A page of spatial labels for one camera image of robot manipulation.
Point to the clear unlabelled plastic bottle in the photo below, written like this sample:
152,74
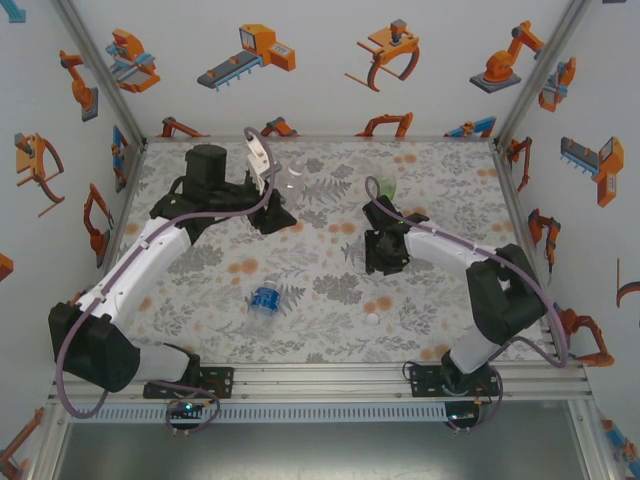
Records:
292,185

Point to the green label plastic bottle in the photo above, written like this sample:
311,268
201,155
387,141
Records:
386,187

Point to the white bottle cap blue top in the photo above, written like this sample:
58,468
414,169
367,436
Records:
372,319

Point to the blue label plastic bottle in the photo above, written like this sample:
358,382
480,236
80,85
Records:
265,300

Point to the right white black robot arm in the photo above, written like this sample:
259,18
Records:
505,300

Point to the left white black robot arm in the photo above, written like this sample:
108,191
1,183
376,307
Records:
140,260

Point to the floral patterned table cover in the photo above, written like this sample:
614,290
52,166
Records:
330,345

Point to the small green LED circuit board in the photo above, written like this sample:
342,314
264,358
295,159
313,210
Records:
461,416
184,407

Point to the grey metal sheet panel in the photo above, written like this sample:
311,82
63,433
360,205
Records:
320,450

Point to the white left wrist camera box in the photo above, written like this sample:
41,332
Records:
257,162

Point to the aluminium side frame rail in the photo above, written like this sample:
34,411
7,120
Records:
124,200
515,200

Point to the aluminium back frame rail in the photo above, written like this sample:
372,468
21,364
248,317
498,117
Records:
320,138

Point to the aluminium front frame rail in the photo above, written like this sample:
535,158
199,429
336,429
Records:
320,382

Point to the slanted aluminium corner post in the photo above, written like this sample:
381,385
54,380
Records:
538,75
102,75

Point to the aluminium lower frame leg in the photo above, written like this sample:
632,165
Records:
49,440
592,440

